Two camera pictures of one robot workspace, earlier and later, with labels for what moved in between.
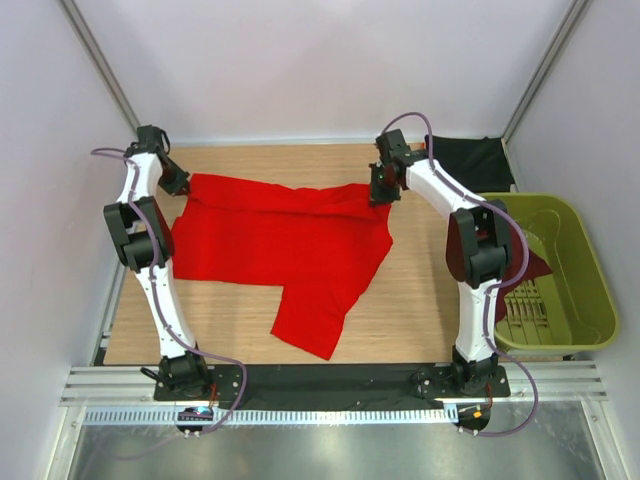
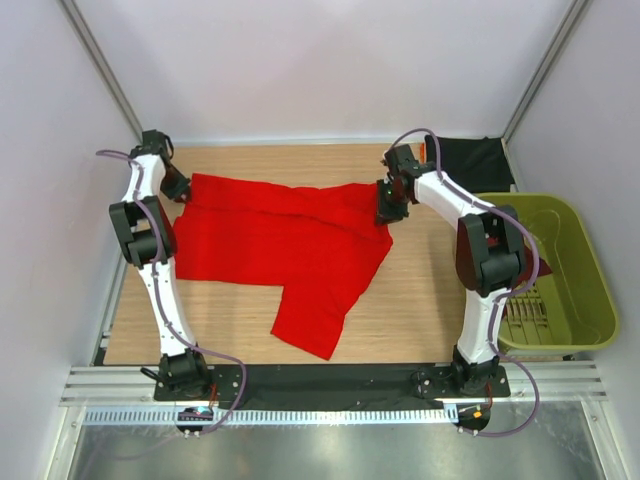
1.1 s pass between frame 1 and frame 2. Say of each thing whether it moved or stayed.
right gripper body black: moved
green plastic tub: stayed
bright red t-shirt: stayed
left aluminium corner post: stayed
